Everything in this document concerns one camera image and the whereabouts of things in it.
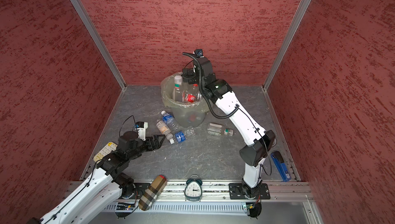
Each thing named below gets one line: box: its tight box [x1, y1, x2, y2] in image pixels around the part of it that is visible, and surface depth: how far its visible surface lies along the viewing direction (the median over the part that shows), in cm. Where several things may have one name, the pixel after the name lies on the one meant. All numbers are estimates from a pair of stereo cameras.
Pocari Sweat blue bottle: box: [174, 127, 195, 144], surface depth 90 cm
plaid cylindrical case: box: [138, 174, 168, 211], surface depth 72 cm
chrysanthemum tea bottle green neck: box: [172, 75, 183, 103], surface depth 81 cm
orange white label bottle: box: [155, 119, 175, 145], surface depth 93 cm
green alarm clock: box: [184, 174, 203, 202], surface depth 73 cm
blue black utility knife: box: [270, 151, 292, 182], surface depth 81 cm
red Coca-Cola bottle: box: [182, 89, 203, 103], surface depth 93 cm
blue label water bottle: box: [160, 110, 181, 133], surface depth 97 cm
